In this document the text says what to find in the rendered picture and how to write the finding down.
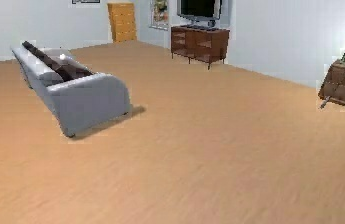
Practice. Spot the dark brown television stand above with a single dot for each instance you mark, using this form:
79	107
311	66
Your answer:
200	43

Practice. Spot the grey sofa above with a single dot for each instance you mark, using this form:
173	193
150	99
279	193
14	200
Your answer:
83	100

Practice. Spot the light wooden chest of drawers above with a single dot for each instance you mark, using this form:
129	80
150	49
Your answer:
122	22

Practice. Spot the black flat television set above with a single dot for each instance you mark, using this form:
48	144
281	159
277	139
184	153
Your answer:
199	8

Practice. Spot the dark brown sofa cushion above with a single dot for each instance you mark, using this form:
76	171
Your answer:
58	66

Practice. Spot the colourful framed wall picture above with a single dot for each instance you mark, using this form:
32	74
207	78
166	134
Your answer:
160	14

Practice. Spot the dark framed wall picture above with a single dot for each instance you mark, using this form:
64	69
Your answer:
86	1

